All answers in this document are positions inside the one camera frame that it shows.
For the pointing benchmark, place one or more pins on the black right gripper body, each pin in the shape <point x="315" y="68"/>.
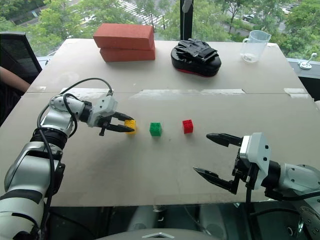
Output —
<point x="242" y="170"/>

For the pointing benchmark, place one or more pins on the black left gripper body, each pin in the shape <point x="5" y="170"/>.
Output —
<point x="103" y="125"/>

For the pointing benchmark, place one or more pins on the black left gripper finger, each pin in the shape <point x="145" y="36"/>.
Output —
<point x="120" y="128"/>
<point x="123" y="117"/>

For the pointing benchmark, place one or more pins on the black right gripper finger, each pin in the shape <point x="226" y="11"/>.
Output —
<point x="225" y="139"/>
<point x="217" y="179"/>

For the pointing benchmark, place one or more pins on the yellow toy brick cube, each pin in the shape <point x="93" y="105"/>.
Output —
<point x="132" y="126"/>

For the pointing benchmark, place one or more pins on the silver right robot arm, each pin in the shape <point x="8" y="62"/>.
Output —
<point x="295" y="176"/>

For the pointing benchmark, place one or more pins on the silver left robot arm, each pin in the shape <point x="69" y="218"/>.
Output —
<point x="27" y="165"/>

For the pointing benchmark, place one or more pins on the person's bare forearm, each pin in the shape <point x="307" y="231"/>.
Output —
<point x="12" y="80"/>

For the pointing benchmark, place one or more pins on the green toy brick cube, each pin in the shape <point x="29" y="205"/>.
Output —
<point x="155" y="129"/>

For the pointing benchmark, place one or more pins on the red toy brick cube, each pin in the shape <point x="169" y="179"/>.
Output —
<point x="188" y="126"/>

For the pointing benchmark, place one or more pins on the red clay brick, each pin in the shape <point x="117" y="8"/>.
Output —
<point x="123" y="35"/>
<point x="127" y="55"/>

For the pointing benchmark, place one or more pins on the black boxing pad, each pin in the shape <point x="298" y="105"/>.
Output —
<point x="195" y="66"/>

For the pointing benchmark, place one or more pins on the silver robot torso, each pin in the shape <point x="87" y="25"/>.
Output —
<point x="155" y="235"/>

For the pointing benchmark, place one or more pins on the black glove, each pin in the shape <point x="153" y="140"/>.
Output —
<point x="195" y="50"/>

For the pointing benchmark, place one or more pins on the clear plastic measuring jug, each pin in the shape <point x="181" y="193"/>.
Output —
<point x="255" y="46"/>

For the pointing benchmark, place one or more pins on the white window latch fixture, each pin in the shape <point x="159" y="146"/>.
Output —
<point x="306" y="64"/>

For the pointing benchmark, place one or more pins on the black mesh office chair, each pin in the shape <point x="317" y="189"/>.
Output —
<point x="16" y="56"/>

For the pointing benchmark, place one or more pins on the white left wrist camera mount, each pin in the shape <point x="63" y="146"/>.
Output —
<point x="105" y="107"/>

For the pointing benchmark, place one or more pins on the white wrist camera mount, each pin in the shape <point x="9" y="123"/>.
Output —
<point x="105" y="107"/>
<point x="258" y="155"/>

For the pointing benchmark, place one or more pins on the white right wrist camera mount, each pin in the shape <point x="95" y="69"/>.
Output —
<point x="258" y="155"/>

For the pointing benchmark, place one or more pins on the black window frame post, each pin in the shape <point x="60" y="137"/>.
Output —
<point x="186" y="22"/>

